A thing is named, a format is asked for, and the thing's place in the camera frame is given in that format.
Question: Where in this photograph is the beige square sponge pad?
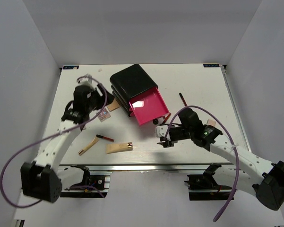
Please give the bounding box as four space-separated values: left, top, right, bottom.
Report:
107 98 120 112

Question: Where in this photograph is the clear eyeshadow palette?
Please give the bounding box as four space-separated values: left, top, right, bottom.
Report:
98 107 111 122

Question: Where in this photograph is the pink sachet packet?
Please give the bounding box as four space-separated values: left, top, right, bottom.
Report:
207 119 216 127

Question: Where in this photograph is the black pink drawer organizer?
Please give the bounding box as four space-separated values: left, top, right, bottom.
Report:
110 64 158 117

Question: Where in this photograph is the pink drawer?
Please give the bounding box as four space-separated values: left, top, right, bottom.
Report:
129 87 170 125

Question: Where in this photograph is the slim beige gold tube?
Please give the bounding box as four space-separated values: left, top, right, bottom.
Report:
78 137 99 156

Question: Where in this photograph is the beige cream tube gold cap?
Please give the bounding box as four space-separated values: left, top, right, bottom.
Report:
105 142 133 154

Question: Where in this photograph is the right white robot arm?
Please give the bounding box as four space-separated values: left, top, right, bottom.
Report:
155 108 284 211

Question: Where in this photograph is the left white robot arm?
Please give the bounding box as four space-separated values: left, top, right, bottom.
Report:
20 85 114 203

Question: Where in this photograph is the red lip gloss front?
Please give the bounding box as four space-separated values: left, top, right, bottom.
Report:
161 113 171 125

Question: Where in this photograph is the red lip gloss far right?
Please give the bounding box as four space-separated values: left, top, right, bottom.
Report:
179 93 187 106

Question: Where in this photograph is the red lip gloss left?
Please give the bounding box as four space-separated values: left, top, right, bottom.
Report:
96 134 115 142

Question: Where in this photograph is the blue label left corner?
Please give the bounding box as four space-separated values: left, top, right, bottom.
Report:
62 65 79 70

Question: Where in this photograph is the blue label corner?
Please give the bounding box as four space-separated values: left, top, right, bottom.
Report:
203 63 220 68
62 65 79 70

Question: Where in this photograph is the blue label right corner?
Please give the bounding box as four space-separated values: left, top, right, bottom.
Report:
203 63 220 68

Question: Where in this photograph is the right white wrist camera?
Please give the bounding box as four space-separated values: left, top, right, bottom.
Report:
155 125 170 139

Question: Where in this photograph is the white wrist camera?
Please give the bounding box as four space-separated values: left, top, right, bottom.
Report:
155 125 170 139
77 74 93 87

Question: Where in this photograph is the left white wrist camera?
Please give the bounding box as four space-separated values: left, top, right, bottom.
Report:
77 74 93 87

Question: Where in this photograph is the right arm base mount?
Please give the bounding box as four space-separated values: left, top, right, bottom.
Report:
184 163 232 201

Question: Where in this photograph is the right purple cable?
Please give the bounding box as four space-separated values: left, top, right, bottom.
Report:
165 105 239 223

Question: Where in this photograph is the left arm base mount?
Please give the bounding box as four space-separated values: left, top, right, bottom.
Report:
58 165 111 199

